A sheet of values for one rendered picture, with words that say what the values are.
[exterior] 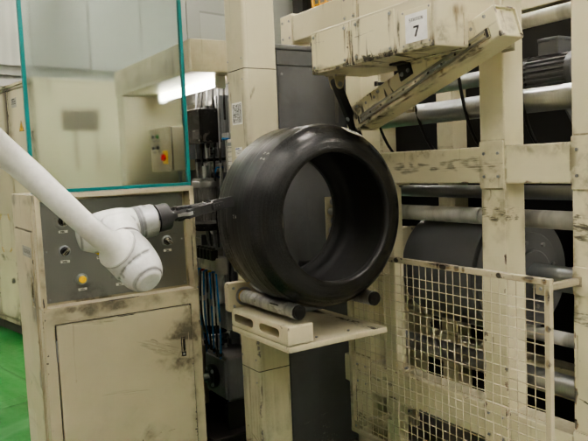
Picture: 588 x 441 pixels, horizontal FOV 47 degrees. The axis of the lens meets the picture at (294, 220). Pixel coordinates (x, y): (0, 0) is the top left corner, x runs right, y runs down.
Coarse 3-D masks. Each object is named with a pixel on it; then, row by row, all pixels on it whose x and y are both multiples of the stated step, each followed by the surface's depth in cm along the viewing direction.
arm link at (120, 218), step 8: (112, 208) 174; (120, 208) 174; (128, 208) 175; (96, 216) 169; (104, 216) 170; (112, 216) 170; (120, 216) 170; (128, 216) 172; (136, 216) 174; (104, 224) 168; (112, 224) 168; (120, 224) 168; (128, 224) 169; (136, 224) 172; (80, 240) 167; (80, 248) 170; (88, 248) 168
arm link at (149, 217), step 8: (136, 208) 175; (144, 208) 176; (152, 208) 177; (144, 216) 175; (152, 216) 176; (144, 224) 174; (152, 224) 176; (160, 224) 178; (144, 232) 175; (152, 232) 177
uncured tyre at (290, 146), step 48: (288, 144) 191; (336, 144) 197; (240, 192) 192; (336, 192) 231; (384, 192) 208; (240, 240) 193; (336, 240) 231; (384, 240) 208; (288, 288) 193; (336, 288) 199
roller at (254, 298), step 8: (240, 296) 221; (248, 296) 216; (256, 296) 213; (264, 296) 210; (256, 304) 212; (264, 304) 207; (272, 304) 203; (280, 304) 200; (288, 304) 197; (296, 304) 195; (280, 312) 200; (288, 312) 195; (296, 312) 193; (304, 312) 195
